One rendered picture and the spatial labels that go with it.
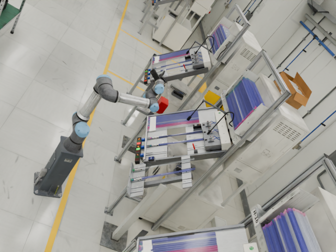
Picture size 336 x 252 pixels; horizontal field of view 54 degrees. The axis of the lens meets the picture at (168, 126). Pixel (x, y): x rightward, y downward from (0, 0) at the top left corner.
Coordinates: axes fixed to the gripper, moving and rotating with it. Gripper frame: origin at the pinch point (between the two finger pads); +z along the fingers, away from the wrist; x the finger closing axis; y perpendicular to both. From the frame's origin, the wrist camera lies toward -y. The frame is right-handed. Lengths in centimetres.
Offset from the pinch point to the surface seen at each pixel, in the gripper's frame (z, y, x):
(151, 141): -19, 42, -42
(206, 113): 12, 65, 8
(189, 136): -21, 59, -11
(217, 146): -45, 70, 9
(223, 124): -22, 68, 20
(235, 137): -51, 67, 27
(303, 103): -23, 92, 86
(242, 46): 91, 60, 73
